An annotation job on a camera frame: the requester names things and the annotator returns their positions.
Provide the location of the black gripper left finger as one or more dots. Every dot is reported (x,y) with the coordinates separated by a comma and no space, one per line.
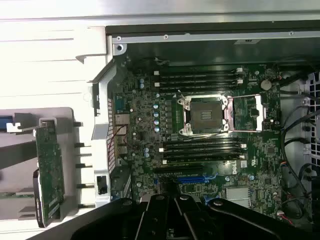
(155,220)

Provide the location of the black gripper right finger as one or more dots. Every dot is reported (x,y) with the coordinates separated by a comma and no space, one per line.
(192,220)

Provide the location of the blue expansion slot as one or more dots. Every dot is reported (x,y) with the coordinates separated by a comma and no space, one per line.
(190,179)

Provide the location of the silver chipset heatsink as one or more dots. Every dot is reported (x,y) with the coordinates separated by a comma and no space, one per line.
(237,196)

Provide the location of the black expansion slot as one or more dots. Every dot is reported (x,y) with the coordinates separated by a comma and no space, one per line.
(175,170)

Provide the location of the black RAM slot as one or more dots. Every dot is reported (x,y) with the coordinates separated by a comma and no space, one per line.
(200,150)
(200,81)
(200,155)
(200,144)
(200,70)
(195,75)
(195,86)
(165,162)

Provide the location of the thin metal locking lever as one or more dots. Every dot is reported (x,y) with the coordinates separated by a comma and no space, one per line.
(207,135)
(182,95)

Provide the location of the green motherboard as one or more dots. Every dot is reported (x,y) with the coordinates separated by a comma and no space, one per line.
(262,155)

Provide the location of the CPU socket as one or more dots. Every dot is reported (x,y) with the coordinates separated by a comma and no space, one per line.
(206,115)

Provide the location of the metal socket cover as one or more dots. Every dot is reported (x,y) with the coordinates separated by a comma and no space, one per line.
(259,105)

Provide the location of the gray parts rack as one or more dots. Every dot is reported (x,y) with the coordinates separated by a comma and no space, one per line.
(72,115)

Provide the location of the green RAM stick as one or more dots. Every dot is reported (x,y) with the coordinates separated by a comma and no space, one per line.
(15,195)

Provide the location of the silver coin battery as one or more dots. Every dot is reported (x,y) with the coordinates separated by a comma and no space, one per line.
(266,85)

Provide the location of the hard disk in blue caddy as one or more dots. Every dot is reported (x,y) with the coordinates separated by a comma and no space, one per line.
(5,122)

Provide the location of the metal disk bay cage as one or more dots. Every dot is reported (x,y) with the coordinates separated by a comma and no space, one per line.
(315,85)

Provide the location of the black open PC case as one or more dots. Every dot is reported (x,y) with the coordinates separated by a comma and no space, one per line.
(225,37)

